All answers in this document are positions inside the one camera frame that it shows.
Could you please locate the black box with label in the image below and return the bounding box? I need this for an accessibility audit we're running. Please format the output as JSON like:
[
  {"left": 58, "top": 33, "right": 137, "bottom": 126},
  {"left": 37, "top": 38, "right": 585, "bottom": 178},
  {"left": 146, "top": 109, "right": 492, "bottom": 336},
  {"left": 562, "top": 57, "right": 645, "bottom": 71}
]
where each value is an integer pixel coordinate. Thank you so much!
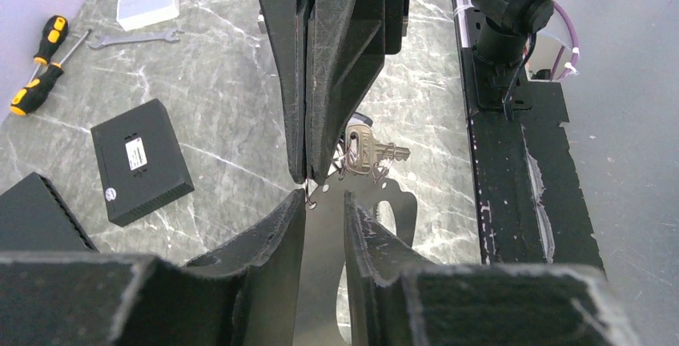
[{"left": 90, "top": 99, "right": 195, "bottom": 227}]

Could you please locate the large metal keyring with keys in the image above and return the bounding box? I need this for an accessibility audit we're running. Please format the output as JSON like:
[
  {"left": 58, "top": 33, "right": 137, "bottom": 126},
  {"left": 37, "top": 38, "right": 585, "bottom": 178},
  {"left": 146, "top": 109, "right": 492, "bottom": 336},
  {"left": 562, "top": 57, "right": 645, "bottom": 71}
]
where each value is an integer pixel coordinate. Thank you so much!
[{"left": 292, "top": 161, "right": 418, "bottom": 345}]

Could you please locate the translucent white plastic case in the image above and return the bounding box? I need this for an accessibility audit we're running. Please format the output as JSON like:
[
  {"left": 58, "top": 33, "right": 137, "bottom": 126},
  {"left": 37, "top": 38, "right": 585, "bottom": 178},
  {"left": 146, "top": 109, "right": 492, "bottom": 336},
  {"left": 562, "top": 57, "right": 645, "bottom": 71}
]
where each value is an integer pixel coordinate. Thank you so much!
[{"left": 116, "top": 0, "right": 180, "bottom": 31}]

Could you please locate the small silver wrench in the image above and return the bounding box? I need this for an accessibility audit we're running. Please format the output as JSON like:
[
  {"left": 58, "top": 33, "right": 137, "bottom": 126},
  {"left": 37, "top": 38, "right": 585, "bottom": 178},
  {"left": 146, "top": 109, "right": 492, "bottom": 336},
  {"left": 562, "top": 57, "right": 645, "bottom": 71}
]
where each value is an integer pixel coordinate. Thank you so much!
[{"left": 88, "top": 28, "right": 184, "bottom": 50}]

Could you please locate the upper orange black screwdriver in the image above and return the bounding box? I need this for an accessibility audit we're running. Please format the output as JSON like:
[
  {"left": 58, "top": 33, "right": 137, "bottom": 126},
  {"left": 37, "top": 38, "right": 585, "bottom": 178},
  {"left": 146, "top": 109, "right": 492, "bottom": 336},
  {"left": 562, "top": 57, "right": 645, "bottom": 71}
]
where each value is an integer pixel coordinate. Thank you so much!
[{"left": 29, "top": 14, "right": 69, "bottom": 82}]

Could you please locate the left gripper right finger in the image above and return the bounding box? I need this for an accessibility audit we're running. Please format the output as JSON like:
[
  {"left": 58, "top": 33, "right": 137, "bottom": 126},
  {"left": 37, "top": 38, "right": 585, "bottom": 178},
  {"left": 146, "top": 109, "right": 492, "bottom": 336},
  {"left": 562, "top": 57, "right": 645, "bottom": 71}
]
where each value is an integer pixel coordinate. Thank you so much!
[{"left": 344, "top": 191, "right": 440, "bottom": 345}]

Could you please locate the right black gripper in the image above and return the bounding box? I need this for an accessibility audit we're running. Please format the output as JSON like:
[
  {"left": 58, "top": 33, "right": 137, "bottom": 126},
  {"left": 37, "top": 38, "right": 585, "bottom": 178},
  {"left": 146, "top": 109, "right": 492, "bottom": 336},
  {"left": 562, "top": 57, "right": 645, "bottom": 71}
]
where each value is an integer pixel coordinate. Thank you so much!
[{"left": 259, "top": 0, "right": 409, "bottom": 184}]

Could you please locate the plain black box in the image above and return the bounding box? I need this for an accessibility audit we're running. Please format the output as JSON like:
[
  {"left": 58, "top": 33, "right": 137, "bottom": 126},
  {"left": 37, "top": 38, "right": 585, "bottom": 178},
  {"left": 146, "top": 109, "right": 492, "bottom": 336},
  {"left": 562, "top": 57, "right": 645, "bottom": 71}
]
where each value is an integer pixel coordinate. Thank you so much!
[{"left": 1, "top": 172, "right": 98, "bottom": 252}]

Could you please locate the orange black screwdriver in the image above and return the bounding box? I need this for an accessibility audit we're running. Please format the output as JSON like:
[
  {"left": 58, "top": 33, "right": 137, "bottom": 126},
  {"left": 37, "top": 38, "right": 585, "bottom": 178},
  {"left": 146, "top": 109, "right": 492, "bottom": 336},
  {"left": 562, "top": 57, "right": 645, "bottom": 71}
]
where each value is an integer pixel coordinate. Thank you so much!
[
  {"left": 29, "top": 14, "right": 69, "bottom": 82},
  {"left": 10, "top": 28, "right": 92, "bottom": 116}
]

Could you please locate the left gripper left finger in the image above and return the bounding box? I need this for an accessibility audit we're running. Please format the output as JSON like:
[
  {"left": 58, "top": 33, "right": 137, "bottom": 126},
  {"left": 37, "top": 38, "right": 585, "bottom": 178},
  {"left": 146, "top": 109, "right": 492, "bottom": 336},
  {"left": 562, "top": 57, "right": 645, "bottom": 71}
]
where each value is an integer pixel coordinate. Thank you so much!
[{"left": 186, "top": 189, "right": 306, "bottom": 345}]

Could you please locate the black base frame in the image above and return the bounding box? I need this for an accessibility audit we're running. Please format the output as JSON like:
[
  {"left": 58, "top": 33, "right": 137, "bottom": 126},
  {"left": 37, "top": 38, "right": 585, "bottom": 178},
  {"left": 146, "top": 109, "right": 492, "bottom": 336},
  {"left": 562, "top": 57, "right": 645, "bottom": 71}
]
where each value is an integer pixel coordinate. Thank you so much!
[{"left": 452, "top": 0, "right": 603, "bottom": 268}]

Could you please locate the lower orange black screwdriver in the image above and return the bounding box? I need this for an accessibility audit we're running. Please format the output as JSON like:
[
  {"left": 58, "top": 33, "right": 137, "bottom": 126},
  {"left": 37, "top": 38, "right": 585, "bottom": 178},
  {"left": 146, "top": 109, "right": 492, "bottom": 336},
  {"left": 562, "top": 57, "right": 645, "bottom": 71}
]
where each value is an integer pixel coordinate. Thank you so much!
[{"left": 10, "top": 28, "right": 92, "bottom": 116}]

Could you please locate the silver key black tag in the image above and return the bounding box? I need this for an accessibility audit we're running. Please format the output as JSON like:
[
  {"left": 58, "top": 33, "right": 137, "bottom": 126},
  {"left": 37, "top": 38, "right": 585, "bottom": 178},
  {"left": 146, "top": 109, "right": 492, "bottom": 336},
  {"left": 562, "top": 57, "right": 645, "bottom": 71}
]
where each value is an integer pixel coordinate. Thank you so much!
[{"left": 339, "top": 113, "right": 411, "bottom": 182}]

